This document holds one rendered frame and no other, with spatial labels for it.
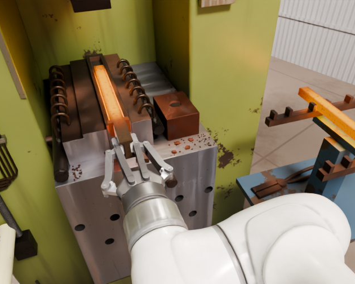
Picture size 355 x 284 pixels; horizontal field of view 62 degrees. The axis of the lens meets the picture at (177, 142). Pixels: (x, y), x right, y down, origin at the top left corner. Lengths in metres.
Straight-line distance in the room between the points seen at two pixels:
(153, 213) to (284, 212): 0.17
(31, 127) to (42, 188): 0.21
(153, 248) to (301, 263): 0.17
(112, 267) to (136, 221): 0.53
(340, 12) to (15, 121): 2.91
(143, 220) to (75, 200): 0.31
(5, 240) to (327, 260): 0.85
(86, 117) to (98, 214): 0.24
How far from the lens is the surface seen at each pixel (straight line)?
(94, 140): 0.68
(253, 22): 0.86
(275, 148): 2.23
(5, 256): 0.98
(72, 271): 1.31
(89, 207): 0.73
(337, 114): 0.85
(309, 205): 0.42
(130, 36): 1.10
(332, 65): 3.37
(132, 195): 0.47
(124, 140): 0.58
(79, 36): 1.08
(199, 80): 0.85
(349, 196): 1.04
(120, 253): 0.91
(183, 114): 0.71
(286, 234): 0.36
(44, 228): 1.09
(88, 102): 0.78
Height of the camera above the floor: 1.37
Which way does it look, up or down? 39 degrees down
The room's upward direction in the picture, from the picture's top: 2 degrees counter-clockwise
